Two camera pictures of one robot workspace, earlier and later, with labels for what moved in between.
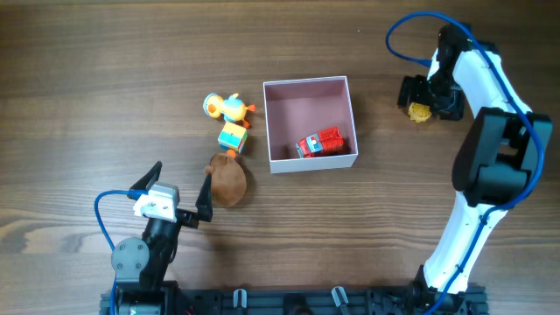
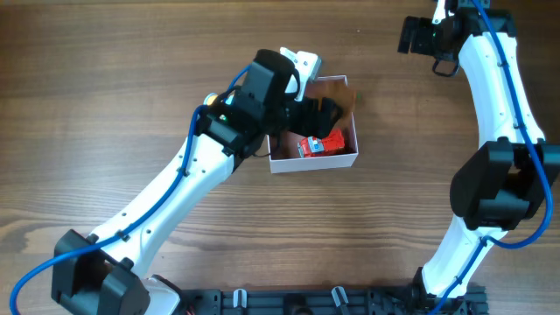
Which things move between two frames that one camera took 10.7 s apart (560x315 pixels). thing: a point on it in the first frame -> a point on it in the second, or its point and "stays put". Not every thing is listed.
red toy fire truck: x=325 y=141 stays put
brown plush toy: x=228 y=179 -> x=342 y=94
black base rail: x=373 y=300 stays put
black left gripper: x=188 y=218 -> x=318 y=124
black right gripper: x=411 y=90 -> x=407 y=35
